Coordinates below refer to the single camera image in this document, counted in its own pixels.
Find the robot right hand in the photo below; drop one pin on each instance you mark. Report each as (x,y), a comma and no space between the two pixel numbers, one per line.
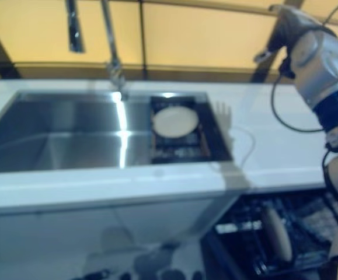
(294,26)

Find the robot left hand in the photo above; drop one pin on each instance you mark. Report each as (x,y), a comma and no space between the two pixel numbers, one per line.
(97,275)

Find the cream round plate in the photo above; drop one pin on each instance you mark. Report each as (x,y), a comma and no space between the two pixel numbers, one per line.
(276,233)
(176,122)

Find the white cabinet door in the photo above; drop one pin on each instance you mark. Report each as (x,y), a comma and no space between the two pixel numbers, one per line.
(163,218)
(40,242)

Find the stainless steel sink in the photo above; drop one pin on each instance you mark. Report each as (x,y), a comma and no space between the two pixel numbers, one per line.
(69,131)

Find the black dish drying rack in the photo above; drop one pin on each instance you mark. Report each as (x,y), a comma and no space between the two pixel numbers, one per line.
(186,151)

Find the chrome kitchen faucet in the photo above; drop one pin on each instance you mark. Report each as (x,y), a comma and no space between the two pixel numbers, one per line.
(111,43)

